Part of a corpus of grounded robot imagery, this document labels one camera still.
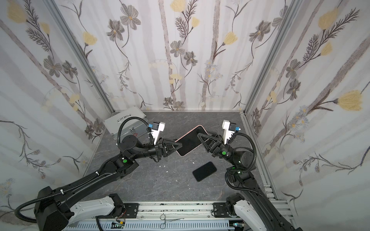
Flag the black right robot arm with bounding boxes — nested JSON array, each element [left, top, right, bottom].
[[198, 132, 297, 231]]

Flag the silver aluminium case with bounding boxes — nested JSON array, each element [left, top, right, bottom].
[[103, 106, 150, 145]]

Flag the steel forceps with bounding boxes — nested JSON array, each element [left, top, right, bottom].
[[160, 214, 184, 230]]

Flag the black phone lying right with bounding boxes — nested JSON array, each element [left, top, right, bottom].
[[192, 162, 217, 182]]

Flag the white slotted cable duct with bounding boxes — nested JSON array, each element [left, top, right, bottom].
[[63, 220, 236, 231]]

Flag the pink phone case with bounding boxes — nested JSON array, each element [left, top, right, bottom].
[[174, 125, 209, 157]]

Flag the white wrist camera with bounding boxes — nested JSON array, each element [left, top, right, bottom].
[[222, 120, 241, 144], [148, 122, 165, 144]]

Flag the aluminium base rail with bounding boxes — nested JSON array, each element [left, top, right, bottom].
[[62, 201, 290, 220]]

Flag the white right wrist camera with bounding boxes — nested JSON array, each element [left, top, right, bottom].
[[222, 120, 241, 144]]

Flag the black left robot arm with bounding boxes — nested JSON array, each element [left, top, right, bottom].
[[14, 116, 182, 231]]

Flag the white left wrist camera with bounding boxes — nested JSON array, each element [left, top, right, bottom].
[[148, 122, 165, 144]]

